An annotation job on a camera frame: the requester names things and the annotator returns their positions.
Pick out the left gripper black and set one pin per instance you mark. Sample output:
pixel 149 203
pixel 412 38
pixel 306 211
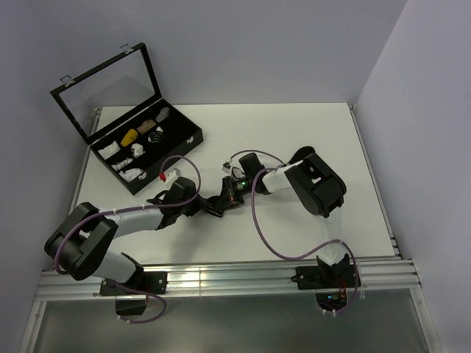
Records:
pixel 198 204

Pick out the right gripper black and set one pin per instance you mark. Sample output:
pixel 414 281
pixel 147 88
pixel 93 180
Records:
pixel 229 191

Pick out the black sock thin white stripes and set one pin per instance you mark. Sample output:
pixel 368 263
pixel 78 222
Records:
pixel 212 207

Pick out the black ankle sock white cuff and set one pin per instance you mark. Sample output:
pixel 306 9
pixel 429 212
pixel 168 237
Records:
pixel 301 155

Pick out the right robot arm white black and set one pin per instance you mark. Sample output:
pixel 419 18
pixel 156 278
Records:
pixel 317 186

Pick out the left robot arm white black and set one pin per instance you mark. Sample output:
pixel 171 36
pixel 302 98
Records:
pixel 80 246

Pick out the white crumpled sock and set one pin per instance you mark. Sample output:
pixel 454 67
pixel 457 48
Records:
pixel 131 174

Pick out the white grey rolled sock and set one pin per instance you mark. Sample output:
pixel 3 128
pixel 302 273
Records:
pixel 137 150

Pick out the black white striped rolled sock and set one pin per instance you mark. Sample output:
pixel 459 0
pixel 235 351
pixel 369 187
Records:
pixel 156 136

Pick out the white black patterned rolled sock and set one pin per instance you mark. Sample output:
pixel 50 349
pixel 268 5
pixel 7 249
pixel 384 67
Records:
pixel 120 165

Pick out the yellow rolled sock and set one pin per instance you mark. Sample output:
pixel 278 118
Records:
pixel 129 137

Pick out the tan rolled sock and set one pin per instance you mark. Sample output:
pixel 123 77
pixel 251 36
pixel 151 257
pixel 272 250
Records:
pixel 146 126

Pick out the black display case with lid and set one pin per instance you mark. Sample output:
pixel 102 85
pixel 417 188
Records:
pixel 108 100

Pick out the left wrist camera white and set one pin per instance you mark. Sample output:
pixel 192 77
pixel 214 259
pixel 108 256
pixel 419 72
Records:
pixel 170 177

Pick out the aluminium frame rail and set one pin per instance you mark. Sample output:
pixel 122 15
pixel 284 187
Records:
pixel 231 279

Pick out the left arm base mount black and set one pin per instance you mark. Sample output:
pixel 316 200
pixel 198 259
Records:
pixel 135 296

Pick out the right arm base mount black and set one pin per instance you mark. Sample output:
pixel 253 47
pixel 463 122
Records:
pixel 331 285

